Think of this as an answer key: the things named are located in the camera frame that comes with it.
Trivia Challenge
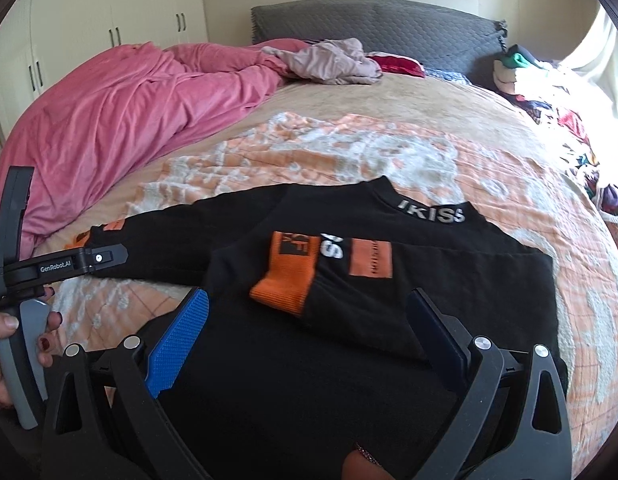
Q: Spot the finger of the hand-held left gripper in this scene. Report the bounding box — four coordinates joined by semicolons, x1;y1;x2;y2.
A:
82;242;129;277

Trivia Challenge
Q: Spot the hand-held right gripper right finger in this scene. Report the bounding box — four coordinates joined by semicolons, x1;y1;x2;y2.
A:
406;287;574;480

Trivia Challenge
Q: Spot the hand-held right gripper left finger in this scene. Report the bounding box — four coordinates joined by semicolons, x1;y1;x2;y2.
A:
42;287;212;480

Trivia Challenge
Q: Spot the black sweater with orange cuffs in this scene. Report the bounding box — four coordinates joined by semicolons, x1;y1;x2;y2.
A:
64;176;570;480

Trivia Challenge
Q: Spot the pile of mixed clothes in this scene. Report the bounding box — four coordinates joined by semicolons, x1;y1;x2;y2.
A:
491;44;618;221

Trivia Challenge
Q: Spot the person's left hand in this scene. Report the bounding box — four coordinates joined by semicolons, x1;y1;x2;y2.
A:
0;285;64;407

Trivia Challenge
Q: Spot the person's right hand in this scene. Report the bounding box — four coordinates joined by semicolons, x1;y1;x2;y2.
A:
340;442;396;480

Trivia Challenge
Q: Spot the pink duvet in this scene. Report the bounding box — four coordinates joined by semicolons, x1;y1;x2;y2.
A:
0;40;290;261

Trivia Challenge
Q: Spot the cream wardrobe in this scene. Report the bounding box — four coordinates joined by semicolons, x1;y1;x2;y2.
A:
0;0;210;136

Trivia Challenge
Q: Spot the blue patterned cloth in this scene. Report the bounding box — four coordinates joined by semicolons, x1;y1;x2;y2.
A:
424;67;472;86

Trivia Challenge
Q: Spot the red cloth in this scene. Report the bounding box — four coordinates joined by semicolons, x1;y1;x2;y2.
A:
371;54;426;79

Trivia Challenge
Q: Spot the mauve crumpled garment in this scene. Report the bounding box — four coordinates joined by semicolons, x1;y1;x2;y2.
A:
261;37;385;86

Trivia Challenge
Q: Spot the grey quilted headboard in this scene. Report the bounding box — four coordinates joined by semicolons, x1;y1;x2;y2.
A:
250;4;510;86

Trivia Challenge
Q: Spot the white curtain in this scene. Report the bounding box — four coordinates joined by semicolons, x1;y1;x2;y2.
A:
559;7;618;81

